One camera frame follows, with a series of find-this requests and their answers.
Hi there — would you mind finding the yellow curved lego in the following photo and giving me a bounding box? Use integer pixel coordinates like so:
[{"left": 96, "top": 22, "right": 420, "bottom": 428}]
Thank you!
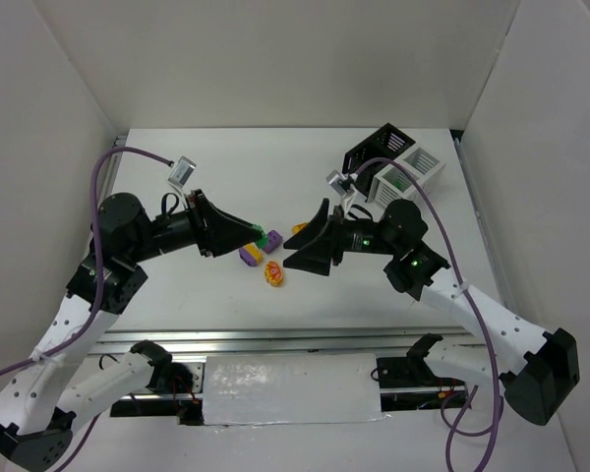
[{"left": 291, "top": 222, "right": 307, "bottom": 235}]

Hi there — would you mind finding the purple and yellow lego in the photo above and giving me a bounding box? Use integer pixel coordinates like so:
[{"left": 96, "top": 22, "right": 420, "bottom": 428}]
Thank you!
[{"left": 238, "top": 243, "right": 264, "bottom": 267}]

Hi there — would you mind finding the small green lego brick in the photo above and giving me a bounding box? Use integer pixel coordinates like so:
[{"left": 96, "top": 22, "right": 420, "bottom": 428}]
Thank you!
[{"left": 253, "top": 224, "right": 268, "bottom": 249}]

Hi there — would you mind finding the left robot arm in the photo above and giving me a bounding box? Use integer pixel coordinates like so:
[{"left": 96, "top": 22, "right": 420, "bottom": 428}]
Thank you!
[{"left": 0, "top": 190, "right": 261, "bottom": 471}]

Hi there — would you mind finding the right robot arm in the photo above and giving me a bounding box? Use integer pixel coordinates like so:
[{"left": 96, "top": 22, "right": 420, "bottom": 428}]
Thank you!
[{"left": 283, "top": 199, "right": 580, "bottom": 426}]

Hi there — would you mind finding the yellow butterfly lego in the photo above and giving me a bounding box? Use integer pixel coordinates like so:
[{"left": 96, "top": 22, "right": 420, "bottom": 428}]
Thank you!
[{"left": 264, "top": 261, "right": 284, "bottom": 287}]

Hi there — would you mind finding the purple lego brick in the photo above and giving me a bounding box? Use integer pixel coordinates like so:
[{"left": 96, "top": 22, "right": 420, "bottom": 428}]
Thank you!
[{"left": 263, "top": 230, "right": 283, "bottom": 254}]

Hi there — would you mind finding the white slatted container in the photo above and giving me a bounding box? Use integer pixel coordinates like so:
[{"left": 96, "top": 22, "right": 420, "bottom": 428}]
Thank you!
[{"left": 371, "top": 145, "right": 447, "bottom": 206}]

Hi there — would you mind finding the black slatted container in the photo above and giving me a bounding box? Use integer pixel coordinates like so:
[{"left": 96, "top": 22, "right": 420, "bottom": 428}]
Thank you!
[{"left": 341, "top": 123, "right": 416, "bottom": 197}]

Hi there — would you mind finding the white foil cover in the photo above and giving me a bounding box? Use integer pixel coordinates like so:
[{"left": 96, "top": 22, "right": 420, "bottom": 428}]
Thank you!
[{"left": 203, "top": 354, "right": 383, "bottom": 426}]

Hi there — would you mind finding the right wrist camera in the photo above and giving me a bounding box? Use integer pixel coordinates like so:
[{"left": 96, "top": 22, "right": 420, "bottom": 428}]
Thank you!
[{"left": 325, "top": 170, "right": 361, "bottom": 213}]

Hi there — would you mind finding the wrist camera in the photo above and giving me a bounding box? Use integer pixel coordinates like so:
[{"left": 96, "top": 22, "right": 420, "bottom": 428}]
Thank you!
[
  {"left": 325, "top": 170, "right": 361, "bottom": 213},
  {"left": 167, "top": 156, "right": 197, "bottom": 190}
]

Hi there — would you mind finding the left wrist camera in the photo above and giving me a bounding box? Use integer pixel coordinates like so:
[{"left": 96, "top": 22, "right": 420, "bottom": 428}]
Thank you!
[{"left": 167, "top": 156, "right": 197, "bottom": 190}]

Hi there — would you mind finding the aluminium rail frame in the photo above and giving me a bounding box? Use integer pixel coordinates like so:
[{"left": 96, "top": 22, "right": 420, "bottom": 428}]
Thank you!
[{"left": 93, "top": 128, "right": 476, "bottom": 356}]

